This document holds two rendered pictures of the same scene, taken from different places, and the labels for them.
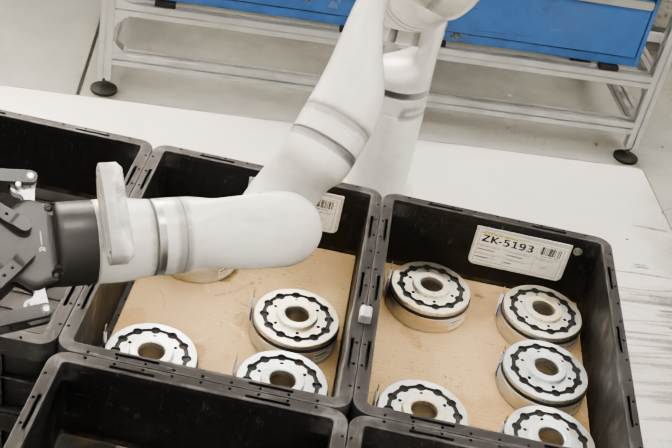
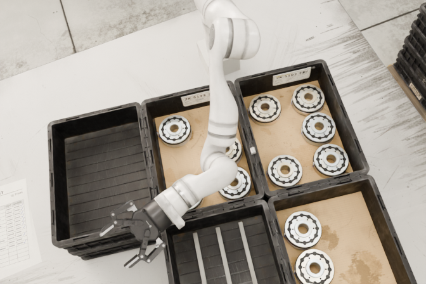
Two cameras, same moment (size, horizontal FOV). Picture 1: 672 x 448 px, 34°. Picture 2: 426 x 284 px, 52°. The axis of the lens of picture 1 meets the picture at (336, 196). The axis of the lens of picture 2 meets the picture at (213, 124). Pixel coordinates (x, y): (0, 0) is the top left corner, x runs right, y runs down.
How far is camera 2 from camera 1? 0.58 m
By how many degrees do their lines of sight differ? 28
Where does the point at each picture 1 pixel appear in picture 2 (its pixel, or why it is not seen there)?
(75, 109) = (85, 59)
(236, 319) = not seen: hidden behind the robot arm
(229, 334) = not seen: hidden behind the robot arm
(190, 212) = (191, 187)
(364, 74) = (227, 106)
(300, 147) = (216, 142)
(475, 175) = (251, 9)
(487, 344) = (293, 119)
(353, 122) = (231, 125)
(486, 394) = (301, 143)
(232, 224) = (207, 184)
